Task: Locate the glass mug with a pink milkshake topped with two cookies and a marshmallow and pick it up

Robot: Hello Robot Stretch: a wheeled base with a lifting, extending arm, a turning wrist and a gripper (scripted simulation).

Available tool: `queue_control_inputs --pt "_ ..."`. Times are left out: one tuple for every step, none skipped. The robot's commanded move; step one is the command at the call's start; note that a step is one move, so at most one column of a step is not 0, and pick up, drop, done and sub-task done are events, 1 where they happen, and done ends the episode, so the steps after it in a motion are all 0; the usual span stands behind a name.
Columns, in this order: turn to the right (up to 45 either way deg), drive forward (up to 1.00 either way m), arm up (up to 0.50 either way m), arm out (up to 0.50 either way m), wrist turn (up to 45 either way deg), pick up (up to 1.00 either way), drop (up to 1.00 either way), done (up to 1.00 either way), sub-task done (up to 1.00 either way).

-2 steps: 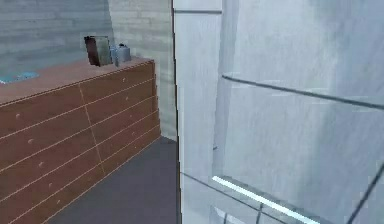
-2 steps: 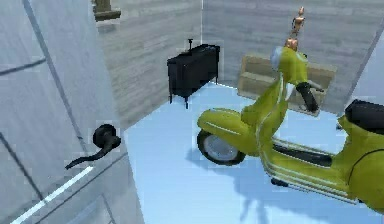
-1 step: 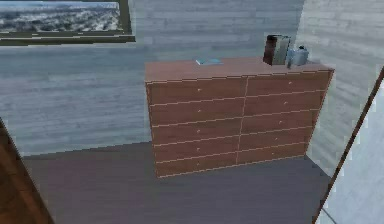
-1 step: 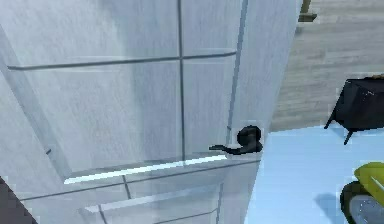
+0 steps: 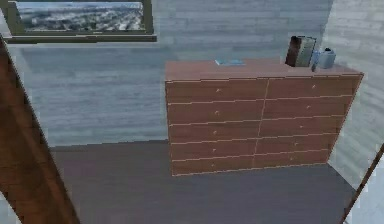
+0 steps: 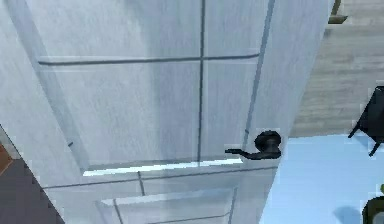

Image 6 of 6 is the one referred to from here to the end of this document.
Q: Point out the white panelled room door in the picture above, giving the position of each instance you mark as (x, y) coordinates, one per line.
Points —
(160, 100)

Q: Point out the olive wooden furniture leg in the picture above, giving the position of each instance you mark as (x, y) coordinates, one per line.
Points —
(336, 16)

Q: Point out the black chair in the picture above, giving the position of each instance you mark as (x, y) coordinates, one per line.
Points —
(373, 120)

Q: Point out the dark green round pot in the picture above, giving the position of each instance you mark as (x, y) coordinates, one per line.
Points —
(373, 210)

